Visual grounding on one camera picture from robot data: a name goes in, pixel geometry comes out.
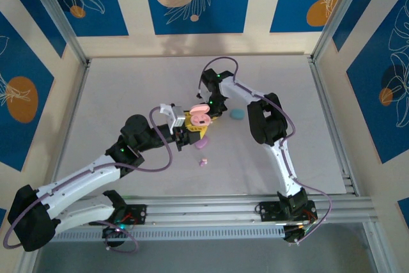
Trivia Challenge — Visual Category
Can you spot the black controller module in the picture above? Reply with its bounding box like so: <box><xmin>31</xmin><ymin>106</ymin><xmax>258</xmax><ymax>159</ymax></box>
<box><xmin>102</xmin><ymin>224</ymin><xmax>128</xmax><ymax>249</ymax></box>
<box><xmin>282</xmin><ymin>223</ymin><xmax>317</xmax><ymax>244</ymax></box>

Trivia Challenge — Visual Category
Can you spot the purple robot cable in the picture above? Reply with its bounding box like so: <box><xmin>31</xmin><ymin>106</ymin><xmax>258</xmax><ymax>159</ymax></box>
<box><xmin>4</xmin><ymin>105</ymin><xmax>176</xmax><ymax>255</ymax></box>
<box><xmin>197</xmin><ymin>56</ymin><xmax>336</xmax><ymax>247</ymax></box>

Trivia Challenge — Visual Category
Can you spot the wide aluminium base rail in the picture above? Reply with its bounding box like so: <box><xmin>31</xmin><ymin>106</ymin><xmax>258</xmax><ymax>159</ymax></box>
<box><xmin>34</xmin><ymin>193</ymin><xmax>374</xmax><ymax>226</ymax></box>

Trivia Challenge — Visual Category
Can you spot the aluminium side rail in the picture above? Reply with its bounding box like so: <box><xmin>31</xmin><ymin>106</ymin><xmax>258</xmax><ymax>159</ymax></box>
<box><xmin>307</xmin><ymin>56</ymin><xmax>358</xmax><ymax>196</ymax></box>
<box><xmin>47</xmin><ymin>58</ymin><xmax>93</xmax><ymax>205</ymax></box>

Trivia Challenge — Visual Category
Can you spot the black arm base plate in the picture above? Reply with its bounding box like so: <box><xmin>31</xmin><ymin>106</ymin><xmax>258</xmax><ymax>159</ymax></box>
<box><xmin>105</xmin><ymin>204</ymin><xmax>148</xmax><ymax>225</ymax></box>
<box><xmin>258</xmin><ymin>201</ymin><xmax>318</xmax><ymax>224</ymax></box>

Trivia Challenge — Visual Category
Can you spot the light blue earbud case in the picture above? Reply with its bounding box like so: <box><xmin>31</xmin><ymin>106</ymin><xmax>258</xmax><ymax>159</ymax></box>
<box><xmin>229</xmin><ymin>108</ymin><xmax>247</xmax><ymax>121</ymax></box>

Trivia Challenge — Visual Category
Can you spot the pink earbud case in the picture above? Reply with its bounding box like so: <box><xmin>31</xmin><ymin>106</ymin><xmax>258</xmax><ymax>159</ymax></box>
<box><xmin>188</xmin><ymin>104</ymin><xmax>214</xmax><ymax>127</ymax></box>

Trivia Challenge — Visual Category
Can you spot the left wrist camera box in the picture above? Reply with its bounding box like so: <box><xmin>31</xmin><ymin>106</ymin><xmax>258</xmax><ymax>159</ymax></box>
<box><xmin>158</xmin><ymin>102</ymin><xmax>187</xmax><ymax>136</ymax></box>

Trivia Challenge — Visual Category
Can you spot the grey slotted cable duct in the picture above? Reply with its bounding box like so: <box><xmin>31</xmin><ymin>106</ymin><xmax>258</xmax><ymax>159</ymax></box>
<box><xmin>41</xmin><ymin>224</ymin><xmax>287</xmax><ymax>242</ymax></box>

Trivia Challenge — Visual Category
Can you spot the aluminium frame post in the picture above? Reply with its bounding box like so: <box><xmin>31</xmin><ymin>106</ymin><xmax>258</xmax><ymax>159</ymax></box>
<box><xmin>24</xmin><ymin>0</ymin><xmax>91</xmax><ymax>66</ymax></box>
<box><xmin>20</xmin><ymin>249</ymin><xmax>44</xmax><ymax>273</ymax></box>
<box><xmin>310</xmin><ymin>0</ymin><xmax>375</xmax><ymax>63</ymax></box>
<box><xmin>363</xmin><ymin>223</ymin><xmax>386</xmax><ymax>273</ymax></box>

